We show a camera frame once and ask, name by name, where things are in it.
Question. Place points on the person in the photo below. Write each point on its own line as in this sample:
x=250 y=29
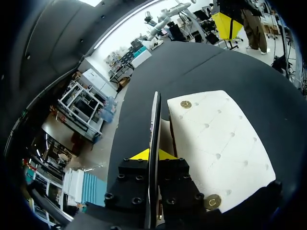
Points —
x=254 y=26

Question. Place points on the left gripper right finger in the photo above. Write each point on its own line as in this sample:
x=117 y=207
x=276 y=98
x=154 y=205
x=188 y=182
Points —
x=177 y=187

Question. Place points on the white quilted bag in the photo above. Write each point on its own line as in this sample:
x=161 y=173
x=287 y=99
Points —
x=216 y=143

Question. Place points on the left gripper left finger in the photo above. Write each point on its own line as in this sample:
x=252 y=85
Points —
x=127 y=184

